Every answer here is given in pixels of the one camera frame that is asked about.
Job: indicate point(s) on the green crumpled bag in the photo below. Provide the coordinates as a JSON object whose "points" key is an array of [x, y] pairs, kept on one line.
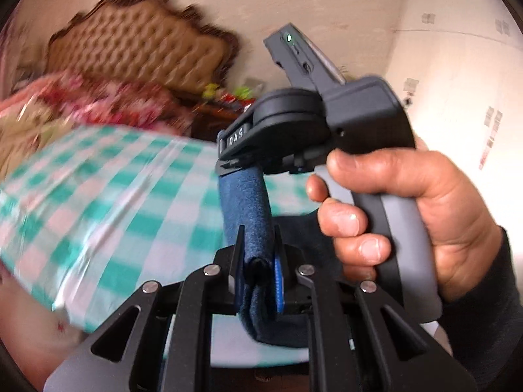
{"points": [[244, 91]]}

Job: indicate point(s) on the green white checkered sheet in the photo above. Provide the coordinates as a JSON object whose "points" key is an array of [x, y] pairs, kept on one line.
{"points": [[102, 196]]}

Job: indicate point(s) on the yellow jar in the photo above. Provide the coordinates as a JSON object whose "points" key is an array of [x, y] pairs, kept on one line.
{"points": [[210, 92]]}

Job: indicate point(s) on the tufted tan headboard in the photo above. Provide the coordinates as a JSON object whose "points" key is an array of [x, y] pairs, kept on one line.
{"points": [[143, 49]]}

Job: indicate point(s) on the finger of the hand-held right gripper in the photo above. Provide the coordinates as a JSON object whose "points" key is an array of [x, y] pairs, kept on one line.
{"points": [[286, 159], [261, 139]]}

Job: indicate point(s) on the red pink floral blanket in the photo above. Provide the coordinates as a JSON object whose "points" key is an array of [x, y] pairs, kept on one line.
{"points": [[102, 98]]}

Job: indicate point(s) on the person's right hand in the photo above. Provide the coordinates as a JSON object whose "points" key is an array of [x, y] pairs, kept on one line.
{"points": [[453, 212]]}

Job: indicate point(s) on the person's right forearm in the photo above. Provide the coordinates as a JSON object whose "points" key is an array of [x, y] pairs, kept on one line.
{"points": [[482, 306]]}

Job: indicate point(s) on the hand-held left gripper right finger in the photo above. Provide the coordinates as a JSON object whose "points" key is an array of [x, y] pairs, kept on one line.
{"points": [[280, 290]]}

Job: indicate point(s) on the dark wooden nightstand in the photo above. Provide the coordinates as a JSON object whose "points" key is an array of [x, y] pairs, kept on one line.
{"points": [[208, 122]]}

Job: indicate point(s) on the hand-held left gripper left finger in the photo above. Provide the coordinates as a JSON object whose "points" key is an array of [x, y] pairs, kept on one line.
{"points": [[229, 286]]}

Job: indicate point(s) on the beige floral quilt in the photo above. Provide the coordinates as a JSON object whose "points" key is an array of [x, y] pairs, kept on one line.
{"points": [[24, 139]]}

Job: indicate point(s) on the blue pants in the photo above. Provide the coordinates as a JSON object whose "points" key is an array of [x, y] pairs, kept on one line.
{"points": [[245, 204]]}

